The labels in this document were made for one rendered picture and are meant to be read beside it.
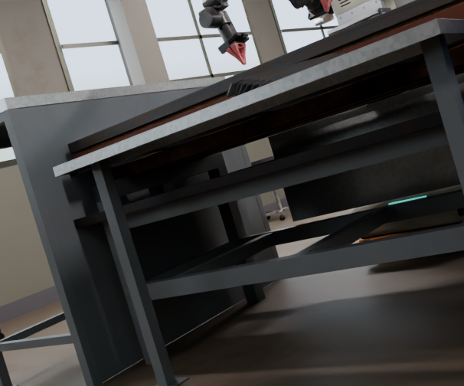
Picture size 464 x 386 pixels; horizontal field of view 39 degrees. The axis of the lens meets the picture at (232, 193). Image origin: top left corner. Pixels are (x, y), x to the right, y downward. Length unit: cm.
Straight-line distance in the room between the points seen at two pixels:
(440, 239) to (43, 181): 136
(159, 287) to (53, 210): 46
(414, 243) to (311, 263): 32
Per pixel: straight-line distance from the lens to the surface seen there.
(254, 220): 322
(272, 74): 157
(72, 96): 258
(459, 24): 145
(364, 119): 260
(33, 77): 573
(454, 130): 144
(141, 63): 612
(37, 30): 591
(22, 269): 529
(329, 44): 177
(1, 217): 527
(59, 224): 239
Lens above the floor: 59
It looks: 2 degrees down
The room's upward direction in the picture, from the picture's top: 17 degrees counter-clockwise
